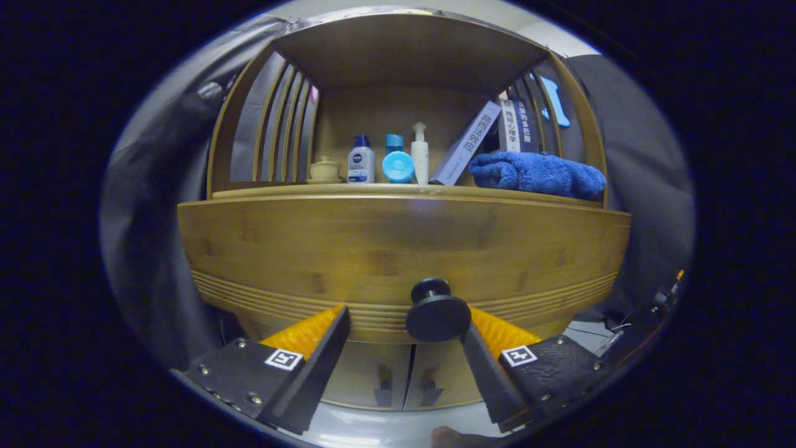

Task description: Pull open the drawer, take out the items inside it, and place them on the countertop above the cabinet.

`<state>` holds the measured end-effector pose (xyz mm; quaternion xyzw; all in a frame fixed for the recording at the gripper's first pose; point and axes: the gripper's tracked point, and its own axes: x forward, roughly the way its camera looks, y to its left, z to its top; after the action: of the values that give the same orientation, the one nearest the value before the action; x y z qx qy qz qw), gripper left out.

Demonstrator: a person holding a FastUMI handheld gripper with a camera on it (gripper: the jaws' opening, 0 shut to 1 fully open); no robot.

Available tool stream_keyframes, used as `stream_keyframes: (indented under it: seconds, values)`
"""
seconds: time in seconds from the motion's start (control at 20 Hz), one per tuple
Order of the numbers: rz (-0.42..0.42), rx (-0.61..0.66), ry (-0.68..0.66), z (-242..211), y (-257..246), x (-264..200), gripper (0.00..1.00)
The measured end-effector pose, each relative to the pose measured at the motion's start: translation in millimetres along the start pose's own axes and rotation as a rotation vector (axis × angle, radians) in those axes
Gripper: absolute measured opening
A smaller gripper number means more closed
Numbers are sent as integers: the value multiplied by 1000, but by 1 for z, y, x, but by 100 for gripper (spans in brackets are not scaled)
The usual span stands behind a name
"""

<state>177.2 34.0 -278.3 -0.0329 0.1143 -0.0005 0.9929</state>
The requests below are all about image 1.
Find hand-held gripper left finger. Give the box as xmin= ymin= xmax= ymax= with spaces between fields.
xmin=171 ymin=305 xmax=352 ymax=435

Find blue towel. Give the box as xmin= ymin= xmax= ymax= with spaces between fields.
xmin=468 ymin=151 xmax=606 ymax=200

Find dark blue spine book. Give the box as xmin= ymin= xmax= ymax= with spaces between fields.
xmin=515 ymin=100 xmax=540 ymax=153

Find black clamp with orange tip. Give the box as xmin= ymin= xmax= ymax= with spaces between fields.
xmin=647 ymin=269 xmax=686 ymax=318

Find white bottle with blue cap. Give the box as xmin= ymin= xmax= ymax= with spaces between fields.
xmin=347 ymin=135 xmax=376 ymax=184

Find beige lidded teacup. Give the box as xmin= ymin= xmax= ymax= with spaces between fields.
xmin=305 ymin=156 xmax=345 ymax=185

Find wooden cabinet door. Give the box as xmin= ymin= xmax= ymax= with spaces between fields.
xmin=404 ymin=341 xmax=486 ymax=411
xmin=320 ymin=341 xmax=414 ymax=411

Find blue white cosmetic tube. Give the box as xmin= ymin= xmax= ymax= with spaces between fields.
xmin=381 ymin=151 xmax=415 ymax=184

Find lavender book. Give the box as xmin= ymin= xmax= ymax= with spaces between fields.
xmin=429 ymin=101 xmax=502 ymax=186

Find wooden countertop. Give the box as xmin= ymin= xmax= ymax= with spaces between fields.
xmin=211 ymin=182 xmax=607 ymax=208

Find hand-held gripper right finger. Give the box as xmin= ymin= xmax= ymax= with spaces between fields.
xmin=460 ymin=307 xmax=616 ymax=434

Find black backdrop cloth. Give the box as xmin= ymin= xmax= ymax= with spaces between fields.
xmin=99 ymin=6 xmax=697 ymax=374

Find wooden cabinet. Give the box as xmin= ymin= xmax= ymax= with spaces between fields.
xmin=177 ymin=12 xmax=632 ymax=413

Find white pump bottle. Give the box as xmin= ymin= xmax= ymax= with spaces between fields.
xmin=410 ymin=122 xmax=430 ymax=185

